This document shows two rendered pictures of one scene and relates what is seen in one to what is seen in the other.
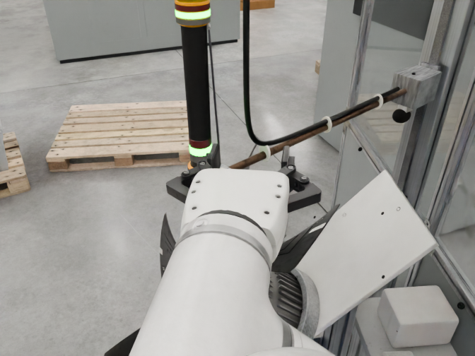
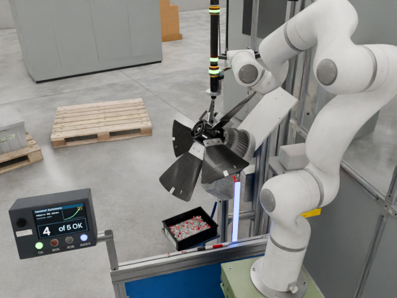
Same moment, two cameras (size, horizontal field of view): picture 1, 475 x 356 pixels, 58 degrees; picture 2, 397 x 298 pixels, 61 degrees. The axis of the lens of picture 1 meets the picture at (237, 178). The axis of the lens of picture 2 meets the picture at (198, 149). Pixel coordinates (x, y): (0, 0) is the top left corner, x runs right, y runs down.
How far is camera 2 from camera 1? 0.95 m
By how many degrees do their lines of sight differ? 9
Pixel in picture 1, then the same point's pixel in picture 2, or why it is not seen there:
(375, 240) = (275, 108)
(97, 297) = (108, 210)
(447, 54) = not seen: hidden behind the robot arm
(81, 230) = (86, 177)
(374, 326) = (278, 165)
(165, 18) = (110, 48)
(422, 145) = (289, 76)
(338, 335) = (263, 161)
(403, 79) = not seen: hidden behind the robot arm
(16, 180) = (34, 152)
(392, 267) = (282, 113)
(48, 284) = not seen: hidden behind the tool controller
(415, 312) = (295, 151)
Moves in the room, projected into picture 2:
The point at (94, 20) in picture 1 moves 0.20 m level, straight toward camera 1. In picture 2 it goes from (61, 51) to (62, 54)
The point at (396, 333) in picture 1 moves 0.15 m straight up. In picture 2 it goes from (288, 161) to (291, 139)
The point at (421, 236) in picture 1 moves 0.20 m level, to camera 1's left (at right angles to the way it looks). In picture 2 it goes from (292, 99) to (253, 102)
